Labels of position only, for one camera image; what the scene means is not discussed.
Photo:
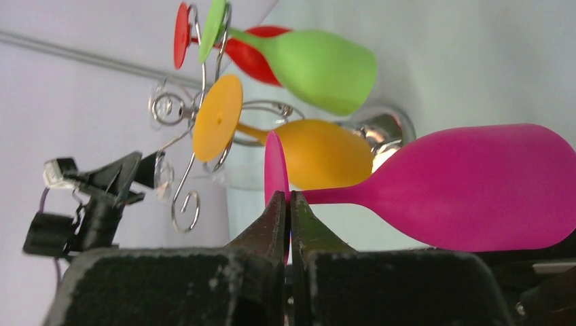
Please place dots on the orange wine glass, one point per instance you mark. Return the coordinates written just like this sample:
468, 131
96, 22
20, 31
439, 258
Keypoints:
318, 154

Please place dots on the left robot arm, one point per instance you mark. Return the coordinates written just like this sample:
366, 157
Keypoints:
52, 235

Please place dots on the left aluminium frame post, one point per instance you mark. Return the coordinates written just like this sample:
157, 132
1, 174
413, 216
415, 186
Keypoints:
54, 49

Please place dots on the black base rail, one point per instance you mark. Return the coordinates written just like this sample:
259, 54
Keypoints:
538, 285

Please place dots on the red wine glass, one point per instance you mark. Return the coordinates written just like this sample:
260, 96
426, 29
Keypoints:
247, 58

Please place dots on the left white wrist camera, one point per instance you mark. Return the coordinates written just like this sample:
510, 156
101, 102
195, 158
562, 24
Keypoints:
59, 173

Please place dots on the green wine glass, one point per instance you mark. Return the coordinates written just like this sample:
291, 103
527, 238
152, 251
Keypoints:
320, 68

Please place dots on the pink wine glass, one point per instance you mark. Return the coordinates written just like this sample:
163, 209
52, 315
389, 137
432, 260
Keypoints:
473, 189

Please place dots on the clear wine glass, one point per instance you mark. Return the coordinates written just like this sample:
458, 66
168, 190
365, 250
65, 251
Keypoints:
166, 106

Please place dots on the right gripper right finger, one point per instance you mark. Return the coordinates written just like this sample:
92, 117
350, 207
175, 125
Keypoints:
337, 285

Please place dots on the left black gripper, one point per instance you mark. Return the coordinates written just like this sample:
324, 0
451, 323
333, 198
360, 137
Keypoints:
109, 190

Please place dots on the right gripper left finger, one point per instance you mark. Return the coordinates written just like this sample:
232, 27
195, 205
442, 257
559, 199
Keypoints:
241, 283

